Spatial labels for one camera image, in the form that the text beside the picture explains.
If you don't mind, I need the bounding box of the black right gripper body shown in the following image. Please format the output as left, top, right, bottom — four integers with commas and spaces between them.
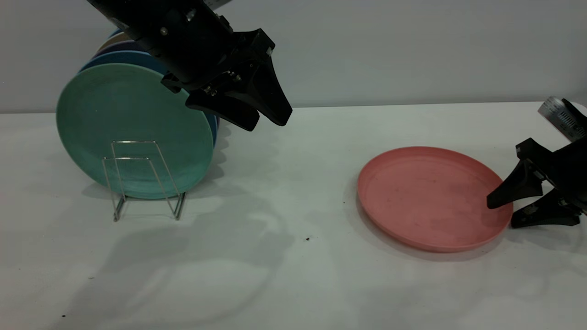
516, 137, 587, 216

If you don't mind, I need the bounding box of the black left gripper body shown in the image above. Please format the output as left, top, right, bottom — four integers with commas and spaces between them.
87, 0, 276, 95

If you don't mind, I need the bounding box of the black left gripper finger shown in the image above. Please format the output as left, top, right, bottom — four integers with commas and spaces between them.
186, 88, 260, 132
224, 55, 293, 127

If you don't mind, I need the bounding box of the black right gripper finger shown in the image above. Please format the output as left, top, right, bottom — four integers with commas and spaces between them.
511, 189, 581, 228
487, 159, 544, 209

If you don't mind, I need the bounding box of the pink plastic plate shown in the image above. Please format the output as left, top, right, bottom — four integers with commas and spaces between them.
357, 146, 513, 253

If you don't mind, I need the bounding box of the dark purple plastic plate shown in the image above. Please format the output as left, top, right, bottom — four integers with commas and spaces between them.
94, 41, 152, 58

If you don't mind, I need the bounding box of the beige plastic plate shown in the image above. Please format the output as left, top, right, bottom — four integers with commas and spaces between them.
98, 33, 138, 54

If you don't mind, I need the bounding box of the green plastic plate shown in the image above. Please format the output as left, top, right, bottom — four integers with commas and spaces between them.
56, 63, 215, 200

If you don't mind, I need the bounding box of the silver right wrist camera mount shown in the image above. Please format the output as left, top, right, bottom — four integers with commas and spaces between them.
537, 96, 587, 143

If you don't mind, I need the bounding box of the metal wire plate rack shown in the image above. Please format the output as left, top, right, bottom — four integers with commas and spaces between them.
103, 141, 188, 222

